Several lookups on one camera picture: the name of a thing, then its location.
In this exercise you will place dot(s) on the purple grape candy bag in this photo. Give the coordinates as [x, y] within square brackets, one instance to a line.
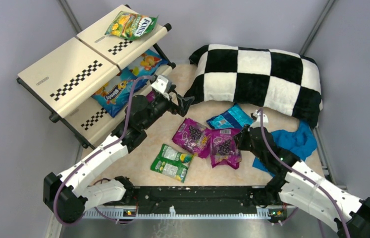
[193, 137]
[223, 148]
[151, 96]

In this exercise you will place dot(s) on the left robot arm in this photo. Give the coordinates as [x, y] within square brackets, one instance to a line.
[70, 193]

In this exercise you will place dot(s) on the blue Sugus candy bag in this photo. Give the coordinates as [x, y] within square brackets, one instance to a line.
[114, 95]

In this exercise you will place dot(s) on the green Fox's candy bag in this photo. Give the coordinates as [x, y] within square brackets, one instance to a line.
[131, 26]

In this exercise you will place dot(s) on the blue fruit candy bag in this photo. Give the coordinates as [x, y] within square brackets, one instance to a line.
[146, 64]

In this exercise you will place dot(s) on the black white checkered pillow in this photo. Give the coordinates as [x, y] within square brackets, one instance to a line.
[283, 81]

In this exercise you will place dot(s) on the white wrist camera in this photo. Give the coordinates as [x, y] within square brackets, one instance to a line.
[162, 86]
[257, 117]

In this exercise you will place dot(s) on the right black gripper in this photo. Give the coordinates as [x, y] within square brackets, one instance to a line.
[246, 137]

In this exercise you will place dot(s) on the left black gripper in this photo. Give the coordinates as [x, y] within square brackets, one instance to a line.
[173, 102]

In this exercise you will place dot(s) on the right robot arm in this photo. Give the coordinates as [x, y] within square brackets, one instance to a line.
[295, 183]

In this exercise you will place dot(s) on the blue mint candy bag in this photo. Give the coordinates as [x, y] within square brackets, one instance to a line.
[234, 117]

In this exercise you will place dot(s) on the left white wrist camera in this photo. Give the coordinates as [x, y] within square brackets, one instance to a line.
[162, 86]

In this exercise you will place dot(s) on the cream three-tier shelf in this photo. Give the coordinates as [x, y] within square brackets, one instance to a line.
[65, 79]

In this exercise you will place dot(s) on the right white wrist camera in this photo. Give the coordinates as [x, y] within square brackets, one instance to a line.
[257, 117]

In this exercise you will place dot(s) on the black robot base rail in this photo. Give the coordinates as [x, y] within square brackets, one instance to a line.
[193, 202]

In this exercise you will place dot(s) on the blue cloth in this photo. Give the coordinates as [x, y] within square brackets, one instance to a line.
[300, 142]

